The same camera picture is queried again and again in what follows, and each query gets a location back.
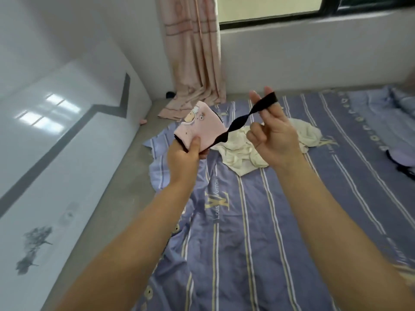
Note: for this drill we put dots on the person's left hand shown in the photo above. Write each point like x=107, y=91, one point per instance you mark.
x=181, y=165

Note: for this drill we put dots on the person's right hand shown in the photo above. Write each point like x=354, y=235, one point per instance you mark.
x=281, y=142

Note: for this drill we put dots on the person's left thumb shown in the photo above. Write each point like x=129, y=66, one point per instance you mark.
x=195, y=145

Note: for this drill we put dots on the person's right fingers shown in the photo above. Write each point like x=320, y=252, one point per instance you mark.
x=270, y=114

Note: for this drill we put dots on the person's left forearm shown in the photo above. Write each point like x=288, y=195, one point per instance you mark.
x=129, y=252

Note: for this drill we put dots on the person's right forearm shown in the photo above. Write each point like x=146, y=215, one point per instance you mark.
x=337, y=236

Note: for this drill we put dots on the crumpled cream white cloth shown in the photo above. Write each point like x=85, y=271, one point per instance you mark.
x=236, y=155

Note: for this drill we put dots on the small dark blue object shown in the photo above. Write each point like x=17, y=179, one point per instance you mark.
x=170, y=94

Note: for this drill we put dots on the pink patterned curtain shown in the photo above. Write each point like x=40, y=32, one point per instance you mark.
x=194, y=55

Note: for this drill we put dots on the black framed window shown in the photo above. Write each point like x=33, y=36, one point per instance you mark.
x=311, y=11

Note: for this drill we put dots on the light blue quilt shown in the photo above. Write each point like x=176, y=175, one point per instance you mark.
x=382, y=113

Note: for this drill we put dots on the purple striped bed sheet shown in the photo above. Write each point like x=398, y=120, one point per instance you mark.
x=259, y=239

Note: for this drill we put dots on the purple and black fabric item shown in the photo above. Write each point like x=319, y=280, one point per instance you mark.
x=402, y=160

